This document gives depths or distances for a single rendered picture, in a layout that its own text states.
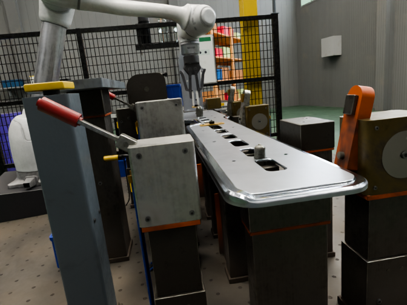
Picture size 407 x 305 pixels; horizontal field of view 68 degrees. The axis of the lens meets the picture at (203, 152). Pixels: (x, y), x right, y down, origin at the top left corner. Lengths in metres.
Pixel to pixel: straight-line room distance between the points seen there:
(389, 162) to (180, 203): 0.32
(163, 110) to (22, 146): 0.81
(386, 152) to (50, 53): 1.36
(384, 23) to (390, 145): 9.29
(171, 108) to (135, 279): 0.41
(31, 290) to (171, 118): 0.52
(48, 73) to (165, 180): 1.18
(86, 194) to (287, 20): 12.89
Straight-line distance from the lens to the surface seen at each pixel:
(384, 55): 9.71
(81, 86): 0.63
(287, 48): 13.09
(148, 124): 0.66
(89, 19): 11.35
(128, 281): 0.79
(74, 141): 0.53
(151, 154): 0.41
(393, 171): 0.54
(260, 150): 0.52
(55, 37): 1.55
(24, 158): 1.37
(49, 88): 0.54
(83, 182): 0.54
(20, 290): 0.90
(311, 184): 0.40
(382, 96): 9.75
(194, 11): 1.33
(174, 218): 0.44
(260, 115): 1.12
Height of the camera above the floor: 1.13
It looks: 12 degrees down
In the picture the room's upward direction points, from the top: 6 degrees counter-clockwise
